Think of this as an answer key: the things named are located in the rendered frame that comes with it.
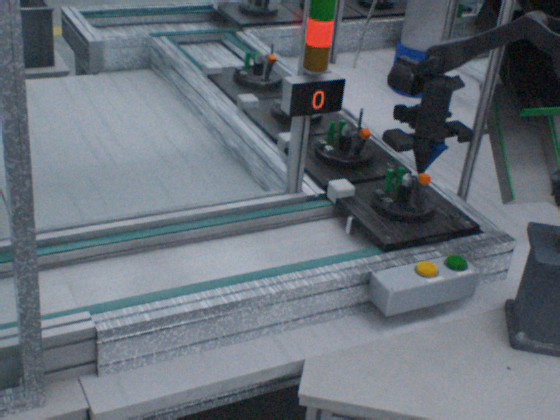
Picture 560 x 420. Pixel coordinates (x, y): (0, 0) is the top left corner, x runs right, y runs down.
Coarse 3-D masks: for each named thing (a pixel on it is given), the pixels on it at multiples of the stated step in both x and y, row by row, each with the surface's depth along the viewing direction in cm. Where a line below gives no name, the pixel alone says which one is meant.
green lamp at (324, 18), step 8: (312, 0) 158; (320, 0) 157; (328, 0) 157; (336, 0) 159; (312, 8) 159; (320, 8) 158; (328, 8) 158; (312, 16) 159; (320, 16) 159; (328, 16) 159
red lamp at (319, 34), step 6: (312, 24) 160; (318, 24) 159; (324, 24) 160; (330, 24) 160; (312, 30) 161; (318, 30) 160; (324, 30) 160; (330, 30) 161; (306, 36) 163; (312, 36) 161; (318, 36) 161; (324, 36) 161; (330, 36) 162; (306, 42) 163; (312, 42) 162; (318, 42) 161; (324, 42) 161; (330, 42) 163
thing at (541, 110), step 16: (496, 0) 183; (480, 16) 185; (496, 16) 179; (512, 16) 189; (480, 32) 185; (512, 48) 185; (528, 48) 186; (512, 64) 181; (528, 64) 183; (544, 64) 184; (512, 80) 178; (528, 80) 179; (544, 80) 181; (512, 96) 175; (528, 96) 177; (544, 96) 178; (528, 112) 172; (544, 112) 173
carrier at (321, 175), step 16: (320, 144) 197; (336, 144) 200; (352, 144) 201; (368, 144) 206; (320, 160) 195; (336, 160) 193; (352, 160) 193; (368, 160) 195; (384, 160) 199; (320, 176) 189; (336, 176) 190; (352, 176) 190; (368, 176) 191; (384, 176) 192
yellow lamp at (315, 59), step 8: (312, 48) 162; (320, 48) 162; (328, 48) 163; (304, 56) 165; (312, 56) 163; (320, 56) 163; (328, 56) 164; (304, 64) 165; (312, 64) 164; (320, 64) 164
